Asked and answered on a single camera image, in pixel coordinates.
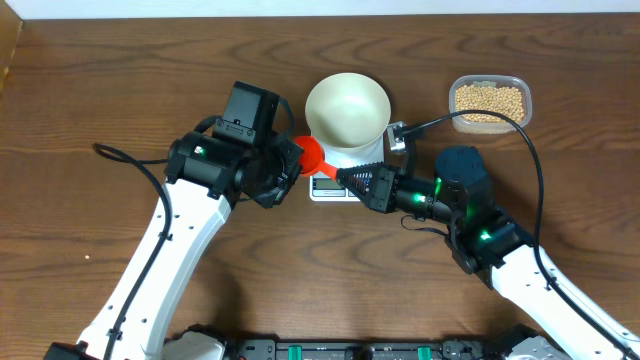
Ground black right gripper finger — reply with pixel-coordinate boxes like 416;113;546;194
337;175;373;208
336;162;385;181

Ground red measuring scoop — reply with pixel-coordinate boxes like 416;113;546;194
294;136;338;180

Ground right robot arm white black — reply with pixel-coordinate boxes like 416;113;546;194
336;146;639;359

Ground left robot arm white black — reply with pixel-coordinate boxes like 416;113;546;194
45;81;303;359

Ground white digital kitchen scale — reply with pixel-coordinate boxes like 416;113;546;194
309;137;384;202

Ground cream bowl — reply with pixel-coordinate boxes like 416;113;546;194
305;73;392;149

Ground soybeans in container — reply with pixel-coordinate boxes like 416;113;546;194
454;85;525;122

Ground clear plastic container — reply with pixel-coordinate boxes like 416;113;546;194
449;75;533;135

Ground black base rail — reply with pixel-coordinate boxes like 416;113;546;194
159;324;561;360

